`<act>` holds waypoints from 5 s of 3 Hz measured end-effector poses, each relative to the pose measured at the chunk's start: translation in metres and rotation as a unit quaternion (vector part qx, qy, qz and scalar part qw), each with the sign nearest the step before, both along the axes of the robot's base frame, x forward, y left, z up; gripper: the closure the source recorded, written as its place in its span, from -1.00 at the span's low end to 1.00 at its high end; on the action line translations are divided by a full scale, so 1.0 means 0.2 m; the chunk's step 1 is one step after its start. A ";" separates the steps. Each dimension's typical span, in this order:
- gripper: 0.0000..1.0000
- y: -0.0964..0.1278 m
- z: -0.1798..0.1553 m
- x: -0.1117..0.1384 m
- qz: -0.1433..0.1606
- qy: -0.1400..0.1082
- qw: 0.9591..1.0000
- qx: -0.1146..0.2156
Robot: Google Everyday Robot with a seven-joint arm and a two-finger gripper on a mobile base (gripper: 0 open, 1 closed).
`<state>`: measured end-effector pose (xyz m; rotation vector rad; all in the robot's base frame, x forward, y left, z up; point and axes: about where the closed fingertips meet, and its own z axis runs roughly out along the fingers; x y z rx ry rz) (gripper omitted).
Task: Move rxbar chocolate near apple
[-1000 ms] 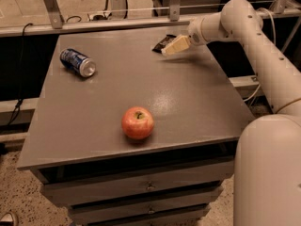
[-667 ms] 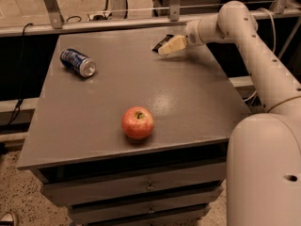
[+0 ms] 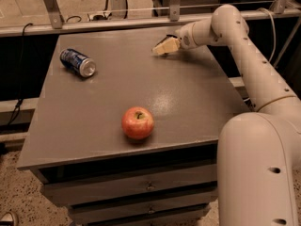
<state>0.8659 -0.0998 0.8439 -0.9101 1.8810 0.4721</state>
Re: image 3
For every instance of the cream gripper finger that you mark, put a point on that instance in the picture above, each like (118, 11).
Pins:
(168, 46)

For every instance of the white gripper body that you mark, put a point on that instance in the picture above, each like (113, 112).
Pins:
(184, 38)

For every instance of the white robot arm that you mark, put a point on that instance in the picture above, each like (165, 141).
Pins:
(257, 151)

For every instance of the red apple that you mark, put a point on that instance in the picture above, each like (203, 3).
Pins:
(137, 123)

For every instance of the metal railing bar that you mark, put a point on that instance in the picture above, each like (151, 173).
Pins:
(107, 25)

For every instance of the floor power outlet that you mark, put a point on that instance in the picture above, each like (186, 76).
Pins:
(99, 16)

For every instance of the blue soda can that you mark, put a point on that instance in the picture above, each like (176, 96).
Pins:
(78, 62)

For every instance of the grey drawer cabinet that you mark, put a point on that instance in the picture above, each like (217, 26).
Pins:
(135, 143)

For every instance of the shoe tip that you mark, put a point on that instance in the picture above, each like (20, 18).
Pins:
(9, 219)

